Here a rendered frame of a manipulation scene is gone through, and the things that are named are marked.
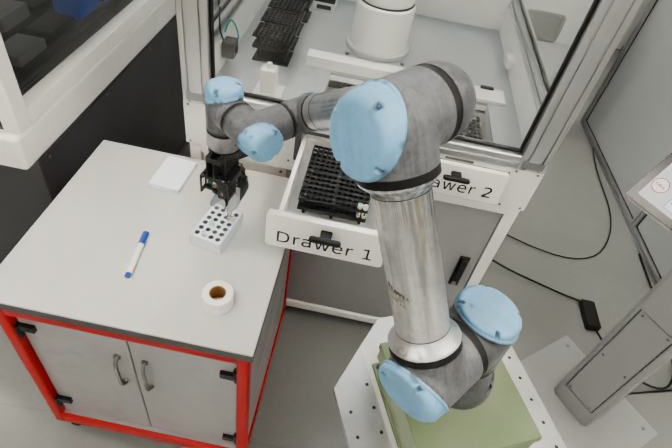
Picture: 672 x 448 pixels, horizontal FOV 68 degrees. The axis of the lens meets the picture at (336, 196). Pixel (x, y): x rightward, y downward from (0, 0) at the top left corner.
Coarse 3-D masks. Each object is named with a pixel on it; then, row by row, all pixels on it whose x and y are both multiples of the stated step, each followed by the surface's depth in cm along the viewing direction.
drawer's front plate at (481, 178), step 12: (444, 168) 139; (456, 168) 138; (468, 168) 137; (480, 168) 138; (444, 180) 141; (480, 180) 140; (492, 180) 139; (504, 180) 138; (444, 192) 144; (456, 192) 144; (480, 192) 142; (492, 192) 142
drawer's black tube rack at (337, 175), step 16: (320, 160) 135; (336, 160) 136; (320, 176) 135; (336, 176) 131; (304, 192) 130; (320, 192) 126; (336, 192) 127; (352, 192) 132; (304, 208) 126; (320, 208) 126; (336, 208) 127
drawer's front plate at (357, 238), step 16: (272, 224) 117; (288, 224) 116; (304, 224) 115; (320, 224) 115; (336, 224) 115; (272, 240) 121; (304, 240) 119; (336, 240) 117; (352, 240) 117; (368, 240) 116; (336, 256) 121; (352, 256) 120; (368, 256) 120
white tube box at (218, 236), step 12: (216, 204) 132; (204, 216) 128; (216, 216) 129; (240, 216) 130; (204, 228) 126; (216, 228) 126; (228, 228) 127; (192, 240) 125; (204, 240) 123; (216, 240) 125; (228, 240) 127; (216, 252) 125
